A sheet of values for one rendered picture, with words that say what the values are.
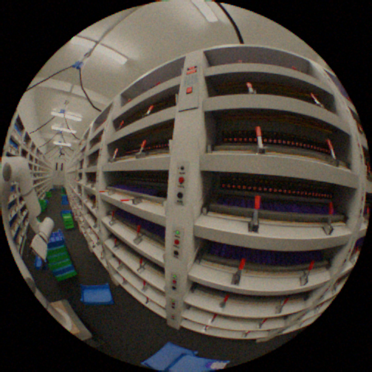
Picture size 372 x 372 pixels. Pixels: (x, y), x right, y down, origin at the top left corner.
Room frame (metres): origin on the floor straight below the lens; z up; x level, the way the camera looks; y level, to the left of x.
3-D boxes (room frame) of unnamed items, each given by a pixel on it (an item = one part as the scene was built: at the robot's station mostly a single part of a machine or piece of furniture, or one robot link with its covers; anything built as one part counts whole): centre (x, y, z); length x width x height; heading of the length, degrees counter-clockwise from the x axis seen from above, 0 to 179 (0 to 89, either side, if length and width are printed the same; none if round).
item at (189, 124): (0.39, -0.03, 0.88); 0.20 x 0.09 x 1.75; 153
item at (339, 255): (0.07, -0.66, 0.88); 0.20 x 0.09 x 1.75; 153
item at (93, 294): (0.37, 0.70, 0.04); 0.30 x 0.20 x 0.08; 130
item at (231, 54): (0.55, 0.28, 1.74); 2.19 x 0.20 x 0.03; 63
